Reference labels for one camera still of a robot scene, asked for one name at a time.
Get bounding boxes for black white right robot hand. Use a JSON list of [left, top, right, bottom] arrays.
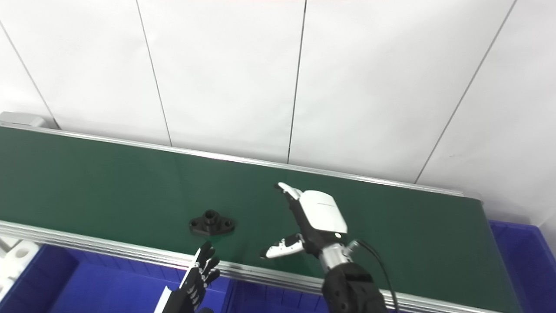
[[260, 182, 350, 260]]

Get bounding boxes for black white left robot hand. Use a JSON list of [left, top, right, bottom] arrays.
[[154, 242, 221, 313]]

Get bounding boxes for black flanged machine part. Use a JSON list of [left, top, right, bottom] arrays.
[[189, 210, 236, 237]]

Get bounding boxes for white parts in bin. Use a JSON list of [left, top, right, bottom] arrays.
[[0, 235, 43, 297]]

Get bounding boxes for long blue plastic bin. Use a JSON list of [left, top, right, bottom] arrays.
[[489, 220, 556, 313]]

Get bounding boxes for grey conveyor end housing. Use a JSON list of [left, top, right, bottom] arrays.
[[0, 112, 58, 130]]

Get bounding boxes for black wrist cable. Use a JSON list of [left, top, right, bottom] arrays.
[[353, 239, 399, 313]]

